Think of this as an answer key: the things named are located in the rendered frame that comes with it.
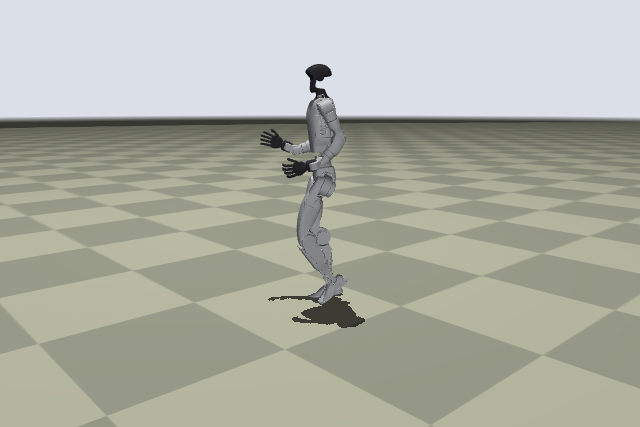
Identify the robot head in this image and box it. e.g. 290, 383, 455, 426
306, 64, 332, 99

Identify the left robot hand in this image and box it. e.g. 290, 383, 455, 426
282, 158, 317, 178

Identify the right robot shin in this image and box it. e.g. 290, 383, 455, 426
319, 242, 333, 287

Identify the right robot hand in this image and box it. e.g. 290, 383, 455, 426
260, 129, 293, 152

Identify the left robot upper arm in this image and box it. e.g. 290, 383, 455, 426
316, 99, 346, 144

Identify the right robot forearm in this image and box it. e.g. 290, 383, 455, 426
283, 140, 311, 155

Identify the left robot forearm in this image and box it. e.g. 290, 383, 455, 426
309, 136, 345, 171

